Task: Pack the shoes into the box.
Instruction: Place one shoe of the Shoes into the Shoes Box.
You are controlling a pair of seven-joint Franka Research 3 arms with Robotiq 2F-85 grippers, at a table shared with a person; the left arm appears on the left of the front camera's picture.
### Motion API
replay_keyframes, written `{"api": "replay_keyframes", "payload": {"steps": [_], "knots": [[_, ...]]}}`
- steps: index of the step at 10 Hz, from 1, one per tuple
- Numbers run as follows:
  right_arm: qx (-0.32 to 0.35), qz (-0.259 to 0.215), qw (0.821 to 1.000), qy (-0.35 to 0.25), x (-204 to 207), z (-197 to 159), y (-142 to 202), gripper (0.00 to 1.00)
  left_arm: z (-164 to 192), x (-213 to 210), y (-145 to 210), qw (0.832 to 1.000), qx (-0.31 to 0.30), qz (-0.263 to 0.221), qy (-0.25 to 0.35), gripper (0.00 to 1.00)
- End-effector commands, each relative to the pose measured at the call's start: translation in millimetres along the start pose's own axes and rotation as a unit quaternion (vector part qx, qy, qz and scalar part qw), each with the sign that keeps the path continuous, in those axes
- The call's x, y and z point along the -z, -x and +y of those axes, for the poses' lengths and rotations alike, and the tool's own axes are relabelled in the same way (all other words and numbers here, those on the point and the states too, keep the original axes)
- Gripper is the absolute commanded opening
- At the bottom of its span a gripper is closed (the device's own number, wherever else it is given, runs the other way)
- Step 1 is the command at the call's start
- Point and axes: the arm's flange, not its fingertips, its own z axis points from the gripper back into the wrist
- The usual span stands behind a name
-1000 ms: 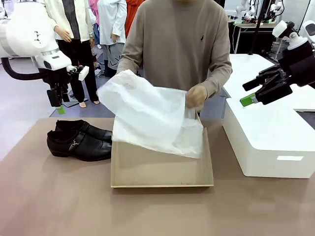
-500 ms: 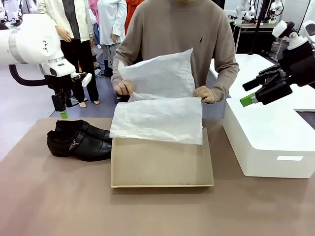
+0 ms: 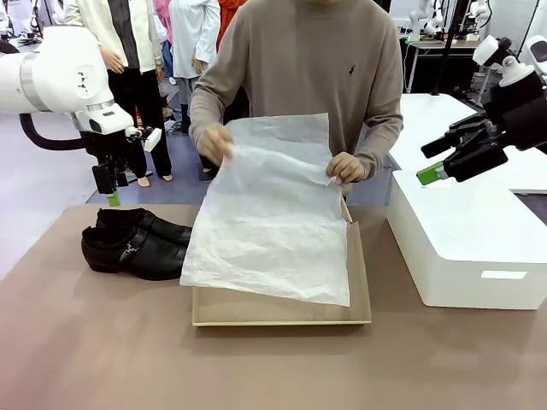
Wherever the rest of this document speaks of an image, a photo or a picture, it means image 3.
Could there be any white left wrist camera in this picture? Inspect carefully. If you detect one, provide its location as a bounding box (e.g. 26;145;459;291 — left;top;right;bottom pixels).
126;126;163;154

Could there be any black leather buckle shoe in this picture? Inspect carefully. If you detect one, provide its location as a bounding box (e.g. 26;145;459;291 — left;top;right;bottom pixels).
80;225;189;282
94;208;193;249

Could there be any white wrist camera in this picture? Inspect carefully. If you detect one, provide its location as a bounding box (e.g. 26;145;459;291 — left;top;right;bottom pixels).
126;126;163;154
473;35;513;67

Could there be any background small white robot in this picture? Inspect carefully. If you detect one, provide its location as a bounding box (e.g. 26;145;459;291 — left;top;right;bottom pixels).
408;0;448;42

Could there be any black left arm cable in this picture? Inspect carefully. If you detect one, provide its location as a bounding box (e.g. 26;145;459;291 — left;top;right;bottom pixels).
19;113;102;153

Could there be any person in brown sweater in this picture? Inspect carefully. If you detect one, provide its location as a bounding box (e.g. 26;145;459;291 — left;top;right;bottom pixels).
188;0;405;183

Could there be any background workbench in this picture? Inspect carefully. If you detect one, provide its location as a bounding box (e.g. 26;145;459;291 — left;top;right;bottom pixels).
401;32;486;95

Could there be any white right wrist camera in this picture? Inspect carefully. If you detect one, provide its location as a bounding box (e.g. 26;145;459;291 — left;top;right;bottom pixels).
473;35;513;67

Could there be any mannequin in cream jacket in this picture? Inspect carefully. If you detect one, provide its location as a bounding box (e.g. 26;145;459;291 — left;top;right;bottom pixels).
63;0;174;189

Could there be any black light stand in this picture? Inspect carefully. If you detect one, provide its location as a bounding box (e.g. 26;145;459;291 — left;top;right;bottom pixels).
429;0;471;96

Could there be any person's left hand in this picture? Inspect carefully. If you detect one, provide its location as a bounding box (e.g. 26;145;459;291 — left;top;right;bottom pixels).
326;151;368;186

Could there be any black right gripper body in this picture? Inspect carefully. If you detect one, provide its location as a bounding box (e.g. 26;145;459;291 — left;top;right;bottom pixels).
485;70;547;150

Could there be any mannequin in white shirt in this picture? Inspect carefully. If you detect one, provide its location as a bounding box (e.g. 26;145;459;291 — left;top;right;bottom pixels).
168;0;221;133

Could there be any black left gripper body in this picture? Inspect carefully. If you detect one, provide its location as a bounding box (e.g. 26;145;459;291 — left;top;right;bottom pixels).
81;127;132;170

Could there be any cardboard shoe box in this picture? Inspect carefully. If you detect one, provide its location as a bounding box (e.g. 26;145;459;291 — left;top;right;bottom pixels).
191;194;373;328

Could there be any person's right forearm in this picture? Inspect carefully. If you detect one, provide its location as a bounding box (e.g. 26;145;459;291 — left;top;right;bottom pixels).
188;74;240;140

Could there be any person's left forearm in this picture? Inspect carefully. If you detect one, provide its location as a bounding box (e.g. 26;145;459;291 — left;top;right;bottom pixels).
354;102;405;180

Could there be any person's right hand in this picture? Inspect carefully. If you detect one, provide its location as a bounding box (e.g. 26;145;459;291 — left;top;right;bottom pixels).
196;124;236;163

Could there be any white table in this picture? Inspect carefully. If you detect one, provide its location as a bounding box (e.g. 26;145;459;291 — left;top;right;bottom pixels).
386;92;547;196

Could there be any white tissue paper sheet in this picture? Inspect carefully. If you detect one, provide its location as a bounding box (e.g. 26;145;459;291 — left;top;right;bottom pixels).
179;113;351;308

